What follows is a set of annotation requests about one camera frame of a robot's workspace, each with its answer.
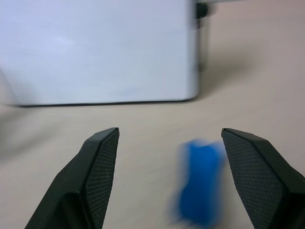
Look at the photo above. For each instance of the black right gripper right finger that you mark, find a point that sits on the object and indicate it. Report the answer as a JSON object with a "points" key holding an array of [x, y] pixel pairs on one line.
{"points": [[257, 176]]}

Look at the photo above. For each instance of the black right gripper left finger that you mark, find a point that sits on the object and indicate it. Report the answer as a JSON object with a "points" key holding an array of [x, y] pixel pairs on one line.
{"points": [[95, 181]]}

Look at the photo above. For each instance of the blue whiteboard eraser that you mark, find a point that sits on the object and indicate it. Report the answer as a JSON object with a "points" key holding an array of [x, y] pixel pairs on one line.
{"points": [[199, 181]]}

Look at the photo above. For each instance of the white whiteboard with black frame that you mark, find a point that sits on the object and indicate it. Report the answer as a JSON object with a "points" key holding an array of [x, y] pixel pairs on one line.
{"points": [[95, 50]]}

